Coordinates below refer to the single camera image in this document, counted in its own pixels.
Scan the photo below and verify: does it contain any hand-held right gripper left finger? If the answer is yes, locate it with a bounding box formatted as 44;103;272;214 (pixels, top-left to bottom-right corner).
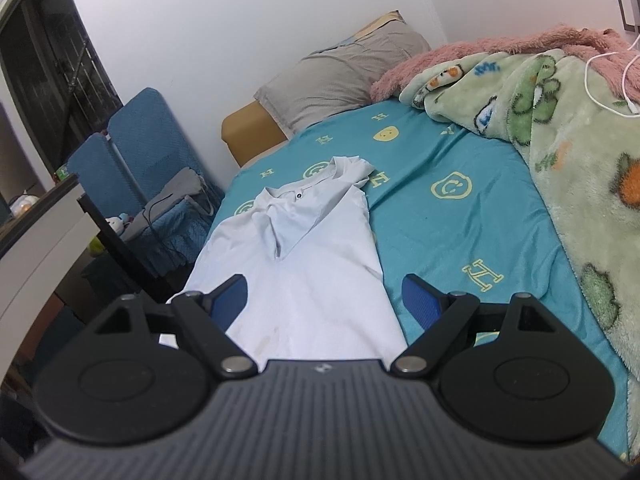
94;274;260;379

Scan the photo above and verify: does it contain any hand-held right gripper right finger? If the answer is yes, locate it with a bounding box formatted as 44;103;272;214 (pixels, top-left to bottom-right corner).
390;274;556;380

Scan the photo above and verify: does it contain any white polo shirt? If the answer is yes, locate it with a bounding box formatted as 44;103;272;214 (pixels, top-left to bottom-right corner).
159;156;409;361

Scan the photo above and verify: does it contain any teal printed bed sheet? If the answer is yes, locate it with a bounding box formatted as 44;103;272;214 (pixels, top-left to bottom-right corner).
220;97;632;461

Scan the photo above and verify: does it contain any black side table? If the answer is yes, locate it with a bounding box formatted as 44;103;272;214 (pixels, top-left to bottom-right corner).
77;194;187;303

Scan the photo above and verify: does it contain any grey garment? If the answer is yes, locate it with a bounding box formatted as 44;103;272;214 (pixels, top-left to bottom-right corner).
124;167;217;242

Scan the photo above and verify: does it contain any blue fabric chair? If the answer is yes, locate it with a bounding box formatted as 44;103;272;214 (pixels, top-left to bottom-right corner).
66;87;227;277

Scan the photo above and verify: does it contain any white desk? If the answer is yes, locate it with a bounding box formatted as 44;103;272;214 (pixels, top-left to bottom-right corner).
0;174;97;361

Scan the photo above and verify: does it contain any green printed fleece blanket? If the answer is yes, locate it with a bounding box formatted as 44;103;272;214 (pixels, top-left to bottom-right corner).
399;49;640;383

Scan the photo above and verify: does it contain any white round toy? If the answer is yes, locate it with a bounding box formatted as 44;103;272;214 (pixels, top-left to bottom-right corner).
9;194;40;217

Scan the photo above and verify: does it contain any grey pillow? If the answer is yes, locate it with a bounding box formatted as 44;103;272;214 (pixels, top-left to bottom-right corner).
253;21;432;135

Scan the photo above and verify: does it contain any pink fluffy blanket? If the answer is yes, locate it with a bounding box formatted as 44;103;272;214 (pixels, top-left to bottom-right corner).
370;24;640;105

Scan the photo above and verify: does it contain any beige pillow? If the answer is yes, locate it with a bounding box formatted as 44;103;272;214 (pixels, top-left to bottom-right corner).
350;10;407;42

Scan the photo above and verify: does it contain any dark window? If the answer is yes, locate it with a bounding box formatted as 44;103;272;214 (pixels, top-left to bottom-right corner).
0;0;124;177

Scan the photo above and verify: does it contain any black cable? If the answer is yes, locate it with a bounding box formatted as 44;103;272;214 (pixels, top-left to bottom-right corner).
142;175;216;241

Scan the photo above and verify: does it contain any white charging cable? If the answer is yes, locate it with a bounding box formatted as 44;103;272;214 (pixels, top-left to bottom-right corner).
584;34;640;117

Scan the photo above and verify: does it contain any dark wall socket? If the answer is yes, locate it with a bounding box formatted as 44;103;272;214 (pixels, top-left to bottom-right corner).
616;0;640;36

